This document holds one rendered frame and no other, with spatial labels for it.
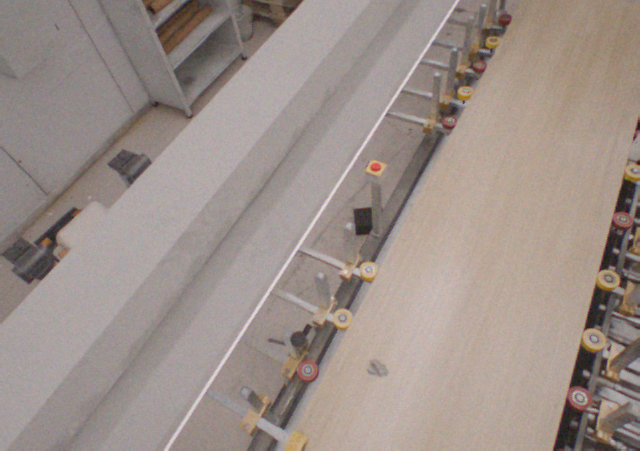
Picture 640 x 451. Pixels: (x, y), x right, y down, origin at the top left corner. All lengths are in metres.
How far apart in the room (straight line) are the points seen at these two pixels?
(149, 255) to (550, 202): 2.17
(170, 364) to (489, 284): 1.79
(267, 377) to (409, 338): 1.19
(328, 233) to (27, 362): 2.98
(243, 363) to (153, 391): 2.57
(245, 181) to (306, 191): 0.10
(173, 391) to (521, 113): 2.52
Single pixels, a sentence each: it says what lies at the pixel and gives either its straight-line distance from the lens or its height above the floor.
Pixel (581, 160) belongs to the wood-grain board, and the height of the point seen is 0.90.
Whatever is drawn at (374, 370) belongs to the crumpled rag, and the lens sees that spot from 1.91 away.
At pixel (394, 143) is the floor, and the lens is 3.77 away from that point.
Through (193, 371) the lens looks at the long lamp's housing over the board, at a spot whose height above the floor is 2.35.
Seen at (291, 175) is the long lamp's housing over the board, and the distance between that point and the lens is 0.48.
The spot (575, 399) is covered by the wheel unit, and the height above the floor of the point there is 0.90.
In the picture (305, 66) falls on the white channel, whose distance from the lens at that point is 0.47.
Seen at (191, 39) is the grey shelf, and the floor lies 0.52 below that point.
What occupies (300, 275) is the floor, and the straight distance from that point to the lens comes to 3.13.
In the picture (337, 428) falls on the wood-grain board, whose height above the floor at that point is 0.90.
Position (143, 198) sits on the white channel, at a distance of 0.40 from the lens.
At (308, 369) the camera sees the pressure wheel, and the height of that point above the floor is 0.91.
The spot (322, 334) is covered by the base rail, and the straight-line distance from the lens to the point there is 2.19.
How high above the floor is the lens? 2.74
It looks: 53 degrees down
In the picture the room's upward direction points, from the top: 11 degrees counter-clockwise
